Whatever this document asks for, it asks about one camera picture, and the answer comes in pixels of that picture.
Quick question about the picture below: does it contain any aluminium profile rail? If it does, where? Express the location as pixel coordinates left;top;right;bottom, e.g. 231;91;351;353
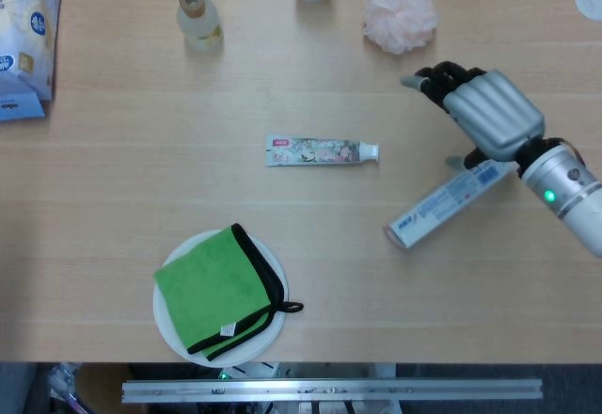
121;378;544;405

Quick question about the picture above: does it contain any blue white tissue package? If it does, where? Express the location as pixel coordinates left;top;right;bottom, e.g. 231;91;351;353
0;0;63;123

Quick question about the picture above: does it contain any pink mesh bath sponge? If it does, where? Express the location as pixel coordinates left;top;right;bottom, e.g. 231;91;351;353
361;0;440;56

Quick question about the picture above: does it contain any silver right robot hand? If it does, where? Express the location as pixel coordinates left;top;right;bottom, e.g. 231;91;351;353
400;60;568;179

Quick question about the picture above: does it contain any white round cable grommet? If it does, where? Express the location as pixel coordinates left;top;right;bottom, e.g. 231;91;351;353
574;0;602;23

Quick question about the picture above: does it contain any green microfiber cloth black trim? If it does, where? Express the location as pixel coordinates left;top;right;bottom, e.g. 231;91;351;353
153;222;305;362

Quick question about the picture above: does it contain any white pink toothpaste box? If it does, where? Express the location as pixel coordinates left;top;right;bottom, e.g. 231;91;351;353
383;158;517;250

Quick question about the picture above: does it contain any white round plate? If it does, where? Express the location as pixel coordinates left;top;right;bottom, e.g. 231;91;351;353
152;229;289;369

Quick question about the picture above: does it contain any floral toothpaste tube white cap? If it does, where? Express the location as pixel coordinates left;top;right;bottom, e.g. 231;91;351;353
264;134;381;168

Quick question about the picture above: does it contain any frosted glass bottle wooden cap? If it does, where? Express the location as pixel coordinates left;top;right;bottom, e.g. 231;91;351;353
176;0;225;54

